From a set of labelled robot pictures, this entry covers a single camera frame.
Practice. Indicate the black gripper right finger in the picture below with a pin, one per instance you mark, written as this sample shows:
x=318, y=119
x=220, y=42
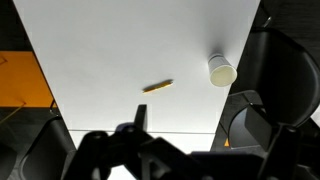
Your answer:
x=283, y=153

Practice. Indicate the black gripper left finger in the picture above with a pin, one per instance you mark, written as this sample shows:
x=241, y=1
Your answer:
x=100, y=156

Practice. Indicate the yellow ballpoint pen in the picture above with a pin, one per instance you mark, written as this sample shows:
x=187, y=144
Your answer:
x=157, y=86

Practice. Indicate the white paper cup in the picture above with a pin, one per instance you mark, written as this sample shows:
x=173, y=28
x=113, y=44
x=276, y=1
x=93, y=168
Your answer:
x=221, y=76

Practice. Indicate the black chair by plant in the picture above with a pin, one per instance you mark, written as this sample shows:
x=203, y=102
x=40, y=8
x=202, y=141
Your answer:
x=45, y=150

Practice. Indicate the large black chair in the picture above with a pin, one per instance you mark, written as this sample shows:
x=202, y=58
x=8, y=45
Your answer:
x=283, y=73

